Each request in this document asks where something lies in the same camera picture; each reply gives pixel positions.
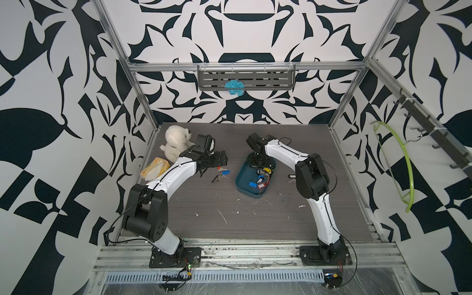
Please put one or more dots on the yellow tissue pack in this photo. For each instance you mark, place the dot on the yellow tissue pack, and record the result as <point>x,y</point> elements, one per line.
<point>155,169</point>

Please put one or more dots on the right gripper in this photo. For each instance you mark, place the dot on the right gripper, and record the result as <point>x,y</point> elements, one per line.
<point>253,165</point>

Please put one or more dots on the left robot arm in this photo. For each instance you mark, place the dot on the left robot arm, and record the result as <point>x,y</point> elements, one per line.
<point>146,213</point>

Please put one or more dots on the grey slotted wall shelf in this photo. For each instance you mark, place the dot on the grey slotted wall shelf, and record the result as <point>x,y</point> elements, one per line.
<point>262,77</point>

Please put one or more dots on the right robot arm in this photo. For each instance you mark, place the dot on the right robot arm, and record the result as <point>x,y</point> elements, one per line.
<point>312,182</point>

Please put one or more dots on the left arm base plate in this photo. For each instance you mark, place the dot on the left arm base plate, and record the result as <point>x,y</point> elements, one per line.
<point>183,257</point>

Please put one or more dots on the teal scrunchie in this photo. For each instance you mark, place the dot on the teal scrunchie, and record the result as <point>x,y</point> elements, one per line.
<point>235,87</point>

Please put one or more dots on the white cable duct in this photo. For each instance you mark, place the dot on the white cable duct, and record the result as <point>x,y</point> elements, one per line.
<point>220,276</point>

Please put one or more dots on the dark wall hook rail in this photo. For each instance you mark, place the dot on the dark wall hook rail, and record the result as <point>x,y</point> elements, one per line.
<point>443,137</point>

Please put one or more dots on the teal storage box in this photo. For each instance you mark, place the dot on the teal storage box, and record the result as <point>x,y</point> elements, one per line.
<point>254,181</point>

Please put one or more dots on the white teddy bear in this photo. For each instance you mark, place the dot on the white teddy bear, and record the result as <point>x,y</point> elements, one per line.
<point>177,141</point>

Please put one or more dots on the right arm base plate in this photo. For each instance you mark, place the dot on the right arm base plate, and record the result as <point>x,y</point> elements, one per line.
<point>313,256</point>

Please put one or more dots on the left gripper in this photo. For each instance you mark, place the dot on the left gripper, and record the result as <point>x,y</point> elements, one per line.
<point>217,159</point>

